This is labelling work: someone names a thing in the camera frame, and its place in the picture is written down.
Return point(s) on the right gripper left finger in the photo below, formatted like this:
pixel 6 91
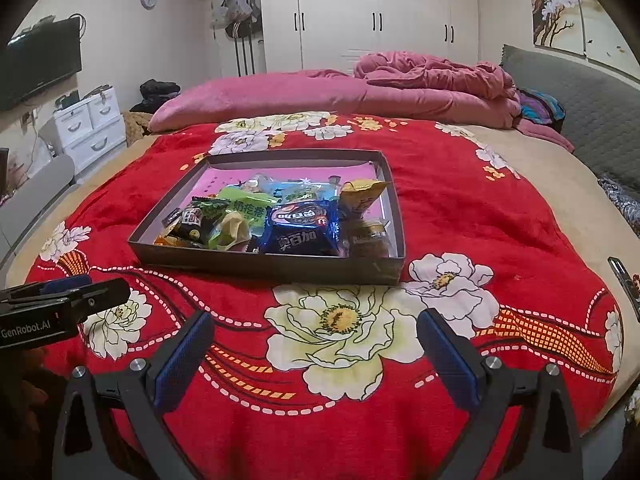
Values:
pixel 112 426

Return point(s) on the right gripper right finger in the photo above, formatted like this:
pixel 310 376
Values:
pixel 546 443

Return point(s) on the orange-end biscuit packet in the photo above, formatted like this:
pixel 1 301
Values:
pixel 170 240

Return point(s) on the green pea snack packet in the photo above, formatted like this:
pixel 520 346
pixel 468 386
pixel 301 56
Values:
pixel 198 220

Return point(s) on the green milk candy packet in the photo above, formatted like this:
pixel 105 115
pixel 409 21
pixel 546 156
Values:
pixel 243 217

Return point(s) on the small clear cake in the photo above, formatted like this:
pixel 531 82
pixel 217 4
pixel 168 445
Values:
pixel 366 239

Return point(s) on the blue Oreo-style cookie packet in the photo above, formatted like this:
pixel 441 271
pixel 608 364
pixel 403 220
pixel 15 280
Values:
pixel 308 228

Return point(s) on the yellow wafer packet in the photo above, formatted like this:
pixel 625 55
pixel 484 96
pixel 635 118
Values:
pixel 356 196

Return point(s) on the Snickers bar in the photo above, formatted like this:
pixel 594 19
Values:
pixel 172 217

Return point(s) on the clear green-label pastry packet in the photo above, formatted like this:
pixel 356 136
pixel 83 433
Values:
pixel 300 190

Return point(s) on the red floral blanket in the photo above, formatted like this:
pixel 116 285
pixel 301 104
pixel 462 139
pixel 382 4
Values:
pixel 312 381

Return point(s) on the white drawer cabinet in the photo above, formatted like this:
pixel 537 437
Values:
pixel 87 130

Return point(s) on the dark cardboard box tray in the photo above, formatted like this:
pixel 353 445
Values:
pixel 286 268

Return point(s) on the pink and blue book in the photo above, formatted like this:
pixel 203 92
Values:
pixel 213 179

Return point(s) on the patterned grey cloth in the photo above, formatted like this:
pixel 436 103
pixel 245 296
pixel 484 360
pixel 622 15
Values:
pixel 628 207

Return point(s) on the black clothes pile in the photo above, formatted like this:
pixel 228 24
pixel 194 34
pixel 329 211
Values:
pixel 154 94

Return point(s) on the colourful folded cloth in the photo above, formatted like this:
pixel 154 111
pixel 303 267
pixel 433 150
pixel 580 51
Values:
pixel 541 109

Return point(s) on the grey headboard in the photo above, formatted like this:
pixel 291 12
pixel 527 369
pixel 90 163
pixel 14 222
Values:
pixel 602 112

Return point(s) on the pink quilt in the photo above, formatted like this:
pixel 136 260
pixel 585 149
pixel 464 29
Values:
pixel 398 84

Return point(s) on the hanging clothes on rack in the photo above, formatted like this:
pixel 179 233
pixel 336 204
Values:
pixel 237 39

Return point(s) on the white wardrobe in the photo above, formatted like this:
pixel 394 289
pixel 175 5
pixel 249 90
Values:
pixel 304 34

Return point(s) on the black wall television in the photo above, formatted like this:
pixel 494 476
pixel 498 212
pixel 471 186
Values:
pixel 39 59

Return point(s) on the floral wall painting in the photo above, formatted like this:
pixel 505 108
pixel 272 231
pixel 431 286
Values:
pixel 582 27

